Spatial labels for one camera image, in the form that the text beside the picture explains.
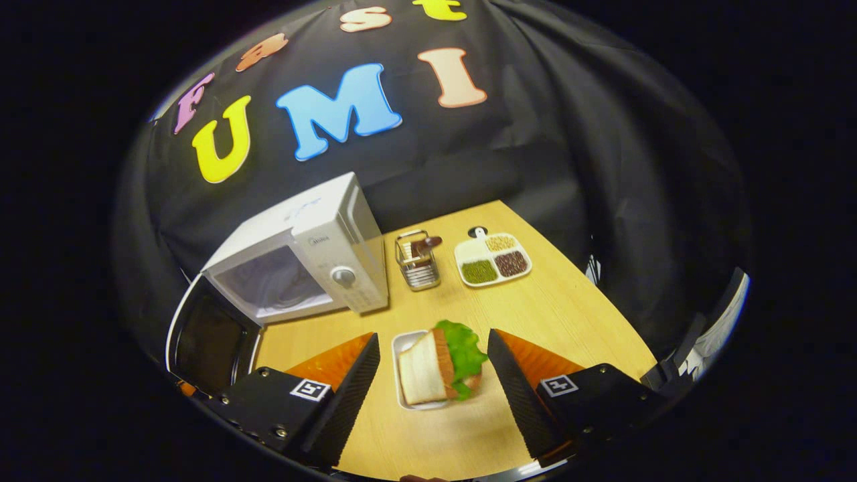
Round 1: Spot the white microwave oven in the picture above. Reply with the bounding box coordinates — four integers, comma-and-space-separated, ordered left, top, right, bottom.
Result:
165, 172, 390, 397

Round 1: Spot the black backdrop cloth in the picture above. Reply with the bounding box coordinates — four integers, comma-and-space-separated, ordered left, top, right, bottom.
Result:
110, 0, 754, 362

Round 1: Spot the white divided dish of beans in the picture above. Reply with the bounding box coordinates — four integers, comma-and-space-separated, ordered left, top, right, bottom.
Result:
454, 226, 533, 289

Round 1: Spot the white cloth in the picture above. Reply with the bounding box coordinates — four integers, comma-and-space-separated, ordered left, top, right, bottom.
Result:
690, 271, 751, 376

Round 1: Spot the metal wire basket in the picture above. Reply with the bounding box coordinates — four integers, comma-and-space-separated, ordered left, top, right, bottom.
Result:
394, 230, 441, 292

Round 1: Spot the sandwich with lettuce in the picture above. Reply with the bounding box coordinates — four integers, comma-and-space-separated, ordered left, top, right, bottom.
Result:
399, 319, 489, 406

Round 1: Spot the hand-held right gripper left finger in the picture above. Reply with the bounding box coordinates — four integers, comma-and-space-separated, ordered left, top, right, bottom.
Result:
201, 332, 381, 469

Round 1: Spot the white rectangular tray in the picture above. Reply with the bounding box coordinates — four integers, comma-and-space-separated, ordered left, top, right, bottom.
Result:
392, 329, 449, 411

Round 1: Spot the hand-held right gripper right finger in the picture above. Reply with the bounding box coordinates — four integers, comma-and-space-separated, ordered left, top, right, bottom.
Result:
487, 328, 664, 469

